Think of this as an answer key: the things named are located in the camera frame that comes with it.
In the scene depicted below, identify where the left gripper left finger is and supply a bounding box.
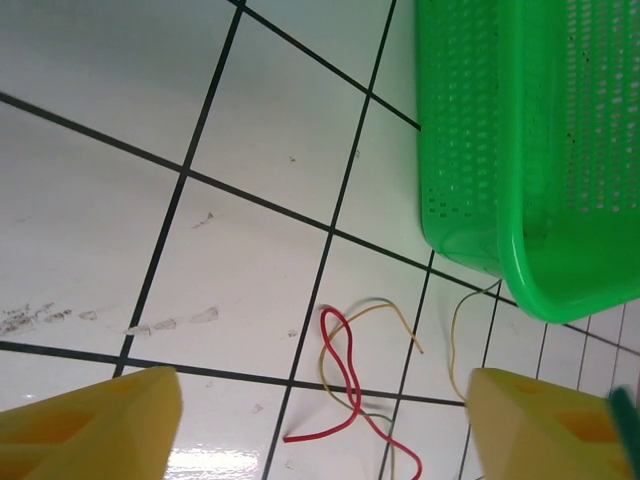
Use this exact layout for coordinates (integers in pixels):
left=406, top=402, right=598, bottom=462
left=0, top=366, right=184, bottom=480

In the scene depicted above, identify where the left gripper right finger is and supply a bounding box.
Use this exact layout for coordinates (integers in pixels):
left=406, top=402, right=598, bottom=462
left=467, top=367, right=640, bottom=480

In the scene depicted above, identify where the green cable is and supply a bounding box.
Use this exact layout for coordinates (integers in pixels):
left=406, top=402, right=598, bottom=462
left=607, top=386, right=639, bottom=451

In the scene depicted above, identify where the yellow cable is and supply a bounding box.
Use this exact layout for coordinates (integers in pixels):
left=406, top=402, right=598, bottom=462
left=451, top=278, right=502, bottom=405
left=317, top=298, right=426, bottom=480

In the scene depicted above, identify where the red cable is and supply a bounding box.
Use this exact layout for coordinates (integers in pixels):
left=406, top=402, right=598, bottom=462
left=283, top=307, right=425, bottom=480

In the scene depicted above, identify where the green plastic basket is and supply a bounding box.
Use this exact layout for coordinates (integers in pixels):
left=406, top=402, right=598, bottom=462
left=414, top=0, right=640, bottom=324

